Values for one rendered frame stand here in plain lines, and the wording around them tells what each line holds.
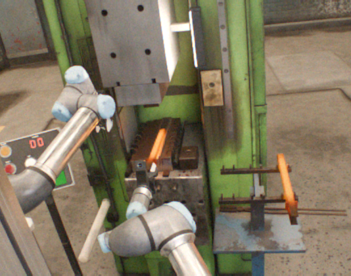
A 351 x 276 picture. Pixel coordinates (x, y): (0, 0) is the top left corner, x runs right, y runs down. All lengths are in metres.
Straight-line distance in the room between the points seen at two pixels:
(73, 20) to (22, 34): 6.62
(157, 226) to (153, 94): 0.72
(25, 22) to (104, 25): 6.73
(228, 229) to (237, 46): 0.82
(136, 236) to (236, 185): 1.03
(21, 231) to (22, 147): 1.33
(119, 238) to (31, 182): 0.30
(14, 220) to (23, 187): 0.53
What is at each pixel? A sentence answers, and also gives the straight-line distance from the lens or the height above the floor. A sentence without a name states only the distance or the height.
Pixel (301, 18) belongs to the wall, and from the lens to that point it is 7.90.
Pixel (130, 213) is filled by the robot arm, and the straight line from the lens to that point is 1.44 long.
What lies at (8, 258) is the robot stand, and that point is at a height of 1.60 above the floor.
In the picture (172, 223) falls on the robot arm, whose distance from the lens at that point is 1.10.
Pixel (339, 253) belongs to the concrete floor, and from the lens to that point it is 2.69.
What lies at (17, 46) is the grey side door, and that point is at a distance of 8.51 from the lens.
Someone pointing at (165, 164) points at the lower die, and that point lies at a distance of 1.81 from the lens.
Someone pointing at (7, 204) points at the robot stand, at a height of 1.66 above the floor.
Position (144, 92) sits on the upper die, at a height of 1.32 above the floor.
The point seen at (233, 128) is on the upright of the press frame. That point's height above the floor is 1.05.
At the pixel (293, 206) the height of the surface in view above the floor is 0.99.
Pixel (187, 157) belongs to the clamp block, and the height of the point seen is 0.98.
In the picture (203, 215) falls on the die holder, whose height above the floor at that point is 0.68.
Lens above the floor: 1.91
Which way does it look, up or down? 29 degrees down
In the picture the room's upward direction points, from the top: 9 degrees counter-clockwise
